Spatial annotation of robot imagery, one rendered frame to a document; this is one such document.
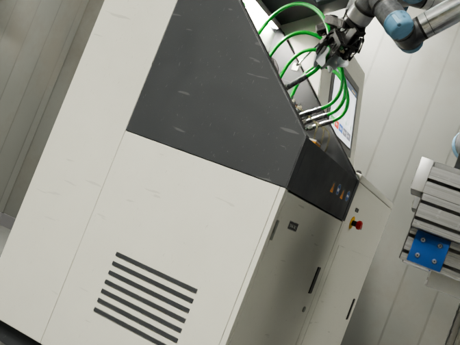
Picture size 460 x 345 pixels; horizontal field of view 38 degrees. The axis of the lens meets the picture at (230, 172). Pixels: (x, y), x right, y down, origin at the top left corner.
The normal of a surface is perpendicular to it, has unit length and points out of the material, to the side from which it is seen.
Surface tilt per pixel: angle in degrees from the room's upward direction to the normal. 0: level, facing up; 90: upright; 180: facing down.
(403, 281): 90
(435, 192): 90
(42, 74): 90
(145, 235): 90
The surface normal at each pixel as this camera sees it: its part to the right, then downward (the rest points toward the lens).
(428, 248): -0.27, -0.15
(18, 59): 0.89, 0.33
